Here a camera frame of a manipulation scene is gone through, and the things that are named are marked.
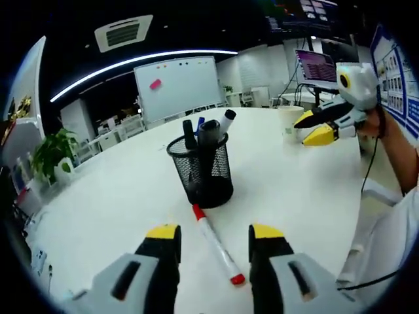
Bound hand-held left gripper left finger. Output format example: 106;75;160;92
70;223;183;314

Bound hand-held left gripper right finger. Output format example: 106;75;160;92
247;223;357;314

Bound red cap whiteboard marker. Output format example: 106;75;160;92
192;203;246;286

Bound black laser pointer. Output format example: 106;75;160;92
198;120;221;148

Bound black mesh pen holder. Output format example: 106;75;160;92
166;132;234;209

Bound clip cap black whiteboard marker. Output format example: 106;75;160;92
182;120;197;150

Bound large standing whiteboard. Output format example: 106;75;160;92
133;55;223;124

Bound person's right hand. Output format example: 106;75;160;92
357;104;388;141

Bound black wristband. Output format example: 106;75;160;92
376;104;390;138

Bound purple screen monitor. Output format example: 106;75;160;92
294;48;338;84

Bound hanging dark display screen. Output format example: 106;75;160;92
268;0;348;43

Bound small white device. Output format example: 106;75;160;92
31;248;49;278

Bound person in white shirt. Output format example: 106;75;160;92
337;189;419;295

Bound ceiling light strip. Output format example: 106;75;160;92
49;49;239;103

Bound green potted plant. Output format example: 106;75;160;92
32;128;79;186

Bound white cabinet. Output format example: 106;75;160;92
60;97;98;143

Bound gold decorations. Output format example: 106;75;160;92
5;94;33;138

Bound ceiling air conditioner vent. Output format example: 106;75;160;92
94;14;154;54

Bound white curved display shelf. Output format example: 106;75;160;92
3;35;47;145

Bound blue framed wall poster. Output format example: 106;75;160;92
369;22;419;138

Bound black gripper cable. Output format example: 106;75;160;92
359;135;382;197
337;270;399;290

